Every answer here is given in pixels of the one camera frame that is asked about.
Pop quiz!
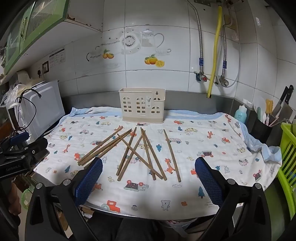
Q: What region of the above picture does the red-handled water valve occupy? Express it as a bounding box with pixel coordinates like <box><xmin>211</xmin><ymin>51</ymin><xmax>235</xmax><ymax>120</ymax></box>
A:
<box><xmin>194</xmin><ymin>71</ymin><xmax>210</xmax><ymax>82</ymax></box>

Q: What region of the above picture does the blue connector block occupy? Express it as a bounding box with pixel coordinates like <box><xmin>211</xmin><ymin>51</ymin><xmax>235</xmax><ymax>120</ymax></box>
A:
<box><xmin>10</xmin><ymin>133</ymin><xmax>30</xmax><ymax>144</ymax></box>

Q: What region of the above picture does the black utensil pot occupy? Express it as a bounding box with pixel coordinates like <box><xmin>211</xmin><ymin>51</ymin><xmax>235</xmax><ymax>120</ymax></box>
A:
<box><xmin>251</xmin><ymin>113</ymin><xmax>274</xmax><ymax>144</ymax></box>

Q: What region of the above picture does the beige plastic utensil holder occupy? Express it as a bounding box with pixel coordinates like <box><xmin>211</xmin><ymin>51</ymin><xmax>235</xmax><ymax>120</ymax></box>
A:
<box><xmin>119</xmin><ymin>88</ymin><xmax>165</xmax><ymax>124</ymax></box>

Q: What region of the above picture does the green plastic basin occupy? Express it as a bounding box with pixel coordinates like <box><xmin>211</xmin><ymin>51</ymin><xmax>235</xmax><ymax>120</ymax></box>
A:
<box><xmin>20</xmin><ymin>187</ymin><xmax>36</xmax><ymax>209</ymax></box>

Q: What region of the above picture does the metal water valve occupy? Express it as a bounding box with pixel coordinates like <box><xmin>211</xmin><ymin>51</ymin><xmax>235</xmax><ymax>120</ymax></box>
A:
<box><xmin>218</xmin><ymin>75</ymin><xmax>230</xmax><ymax>87</ymax></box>

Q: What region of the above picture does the white microwave oven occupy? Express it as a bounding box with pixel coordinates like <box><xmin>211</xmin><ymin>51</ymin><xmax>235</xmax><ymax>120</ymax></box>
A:
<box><xmin>7</xmin><ymin>80</ymin><xmax>65</xmax><ymax>139</ymax></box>

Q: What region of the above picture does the white wall label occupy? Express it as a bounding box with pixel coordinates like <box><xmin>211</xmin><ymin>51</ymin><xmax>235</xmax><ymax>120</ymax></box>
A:
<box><xmin>49</xmin><ymin>48</ymin><xmax>65</xmax><ymax>67</ymax></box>

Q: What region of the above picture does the pile of wooden chopsticks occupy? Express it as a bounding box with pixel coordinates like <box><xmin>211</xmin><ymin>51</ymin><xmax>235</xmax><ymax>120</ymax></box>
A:
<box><xmin>77</xmin><ymin>125</ymin><xmax>181</xmax><ymax>182</ymax></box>

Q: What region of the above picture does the green wall cabinet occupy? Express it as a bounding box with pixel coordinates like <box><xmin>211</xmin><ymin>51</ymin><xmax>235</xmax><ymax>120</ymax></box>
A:
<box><xmin>0</xmin><ymin>0</ymin><xmax>70</xmax><ymax>77</ymax></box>

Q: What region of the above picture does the green plastic basket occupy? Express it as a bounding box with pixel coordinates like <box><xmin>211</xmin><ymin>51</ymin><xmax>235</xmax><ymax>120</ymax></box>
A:
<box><xmin>276</xmin><ymin>123</ymin><xmax>296</xmax><ymax>209</ymax></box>

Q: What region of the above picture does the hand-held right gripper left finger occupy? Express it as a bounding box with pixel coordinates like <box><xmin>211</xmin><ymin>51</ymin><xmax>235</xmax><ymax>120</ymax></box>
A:
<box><xmin>25</xmin><ymin>157</ymin><xmax>103</xmax><ymax>241</ymax></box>

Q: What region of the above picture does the teal soap bottle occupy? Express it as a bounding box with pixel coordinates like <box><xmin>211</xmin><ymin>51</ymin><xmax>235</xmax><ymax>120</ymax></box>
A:
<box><xmin>234</xmin><ymin>98</ymin><xmax>250</xmax><ymax>123</ymax></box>

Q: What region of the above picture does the yellow gas hose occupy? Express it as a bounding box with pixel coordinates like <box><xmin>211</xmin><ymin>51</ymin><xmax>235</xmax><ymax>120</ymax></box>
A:
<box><xmin>206</xmin><ymin>6</ymin><xmax>222</xmax><ymax>98</ymax></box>

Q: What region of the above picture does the beige rounded object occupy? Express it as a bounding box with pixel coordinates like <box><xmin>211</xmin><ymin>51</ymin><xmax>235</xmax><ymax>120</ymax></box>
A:
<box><xmin>16</xmin><ymin>71</ymin><xmax>31</xmax><ymax>84</ymax></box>

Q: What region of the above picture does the black-handled kitchen knife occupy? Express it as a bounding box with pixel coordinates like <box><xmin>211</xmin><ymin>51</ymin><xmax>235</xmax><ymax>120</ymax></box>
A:
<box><xmin>279</xmin><ymin>85</ymin><xmax>296</xmax><ymax>123</ymax></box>

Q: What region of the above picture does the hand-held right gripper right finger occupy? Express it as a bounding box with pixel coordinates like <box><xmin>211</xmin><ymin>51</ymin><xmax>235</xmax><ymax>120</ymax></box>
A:
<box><xmin>195</xmin><ymin>157</ymin><xmax>271</xmax><ymax>241</ymax></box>

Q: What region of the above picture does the short braided metal hose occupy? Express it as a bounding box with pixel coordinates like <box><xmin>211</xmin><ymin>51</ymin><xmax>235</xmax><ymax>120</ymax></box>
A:
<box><xmin>221</xmin><ymin>23</ymin><xmax>229</xmax><ymax>78</ymax></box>

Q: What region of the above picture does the printed cartoon cloth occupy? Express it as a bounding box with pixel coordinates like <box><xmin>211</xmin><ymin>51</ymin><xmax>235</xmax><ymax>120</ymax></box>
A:
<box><xmin>33</xmin><ymin>107</ymin><xmax>282</xmax><ymax>215</ymax></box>

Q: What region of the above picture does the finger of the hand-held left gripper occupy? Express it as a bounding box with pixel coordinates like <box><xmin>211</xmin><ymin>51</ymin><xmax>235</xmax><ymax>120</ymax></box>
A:
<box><xmin>22</xmin><ymin>137</ymin><xmax>48</xmax><ymax>161</ymax></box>

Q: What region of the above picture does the black cable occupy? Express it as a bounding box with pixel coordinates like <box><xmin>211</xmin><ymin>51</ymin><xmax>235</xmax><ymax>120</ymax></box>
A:
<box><xmin>15</xmin><ymin>89</ymin><xmax>42</xmax><ymax>139</ymax></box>

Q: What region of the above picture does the black wall socket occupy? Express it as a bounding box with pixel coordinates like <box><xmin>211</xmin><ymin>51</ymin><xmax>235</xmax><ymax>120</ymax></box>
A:
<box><xmin>37</xmin><ymin>61</ymin><xmax>49</xmax><ymax>78</ymax></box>

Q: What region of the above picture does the long braided metal hose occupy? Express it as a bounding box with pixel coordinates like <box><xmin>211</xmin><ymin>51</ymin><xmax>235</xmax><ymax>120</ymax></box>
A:
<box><xmin>186</xmin><ymin>0</ymin><xmax>205</xmax><ymax>73</ymax></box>

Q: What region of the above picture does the white plastic spatula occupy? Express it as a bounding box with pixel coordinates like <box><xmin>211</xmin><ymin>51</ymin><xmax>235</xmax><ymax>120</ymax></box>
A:
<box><xmin>254</xmin><ymin>95</ymin><xmax>266</xmax><ymax>121</ymax></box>

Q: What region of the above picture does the black-handled cleaver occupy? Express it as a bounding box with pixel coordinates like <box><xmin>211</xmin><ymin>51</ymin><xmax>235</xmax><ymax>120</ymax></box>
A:
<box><xmin>270</xmin><ymin>86</ymin><xmax>289</xmax><ymax>118</ymax></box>

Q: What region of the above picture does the clear plastic bag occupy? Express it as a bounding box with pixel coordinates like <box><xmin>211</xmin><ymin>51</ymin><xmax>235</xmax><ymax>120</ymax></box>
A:
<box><xmin>0</xmin><ymin>83</ymin><xmax>26</xmax><ymax>109</ymax></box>

